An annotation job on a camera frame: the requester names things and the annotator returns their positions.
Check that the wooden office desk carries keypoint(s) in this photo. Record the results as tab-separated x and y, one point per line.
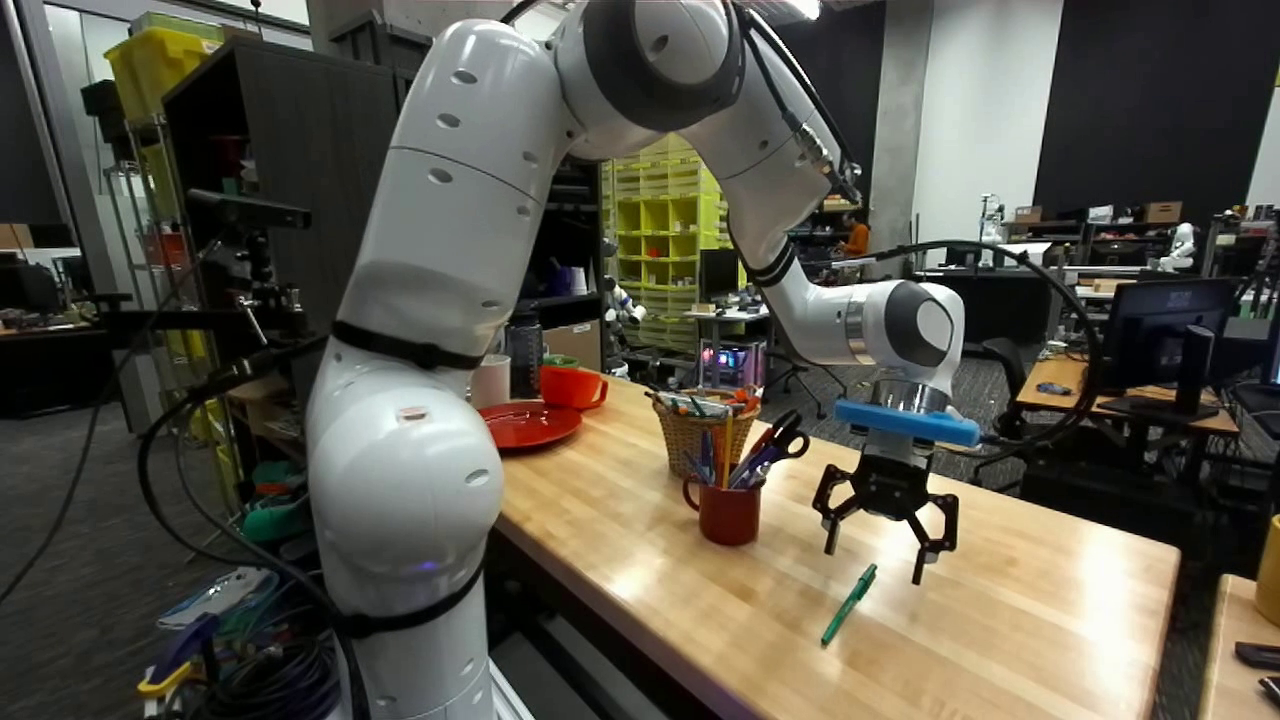
1065	383

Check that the orange red pen mug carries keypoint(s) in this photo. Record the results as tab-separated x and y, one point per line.
731	513

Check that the white paper cup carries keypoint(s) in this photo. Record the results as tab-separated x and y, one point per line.
491	383

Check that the yellow storage bin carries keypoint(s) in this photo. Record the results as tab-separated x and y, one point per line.
158	67

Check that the yellow bin shelving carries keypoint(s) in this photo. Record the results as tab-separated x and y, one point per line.
663	224

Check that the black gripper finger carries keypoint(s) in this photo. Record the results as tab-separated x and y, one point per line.
837	496
940	513

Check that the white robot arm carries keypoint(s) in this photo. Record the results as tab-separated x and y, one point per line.
454	266

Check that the dark computer monitor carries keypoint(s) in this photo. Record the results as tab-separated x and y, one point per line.
1166	335

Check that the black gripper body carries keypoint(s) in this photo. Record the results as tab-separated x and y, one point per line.
895	480

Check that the yellow pencil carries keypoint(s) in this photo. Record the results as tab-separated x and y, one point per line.
724	455

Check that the black remote control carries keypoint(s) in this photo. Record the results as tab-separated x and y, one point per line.
1256	654

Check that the red plate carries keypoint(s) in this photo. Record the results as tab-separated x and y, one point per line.
530	424

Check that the black storage cabinet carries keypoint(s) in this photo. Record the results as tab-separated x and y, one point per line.
282	134

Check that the green pen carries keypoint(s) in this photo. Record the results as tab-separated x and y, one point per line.
849	606

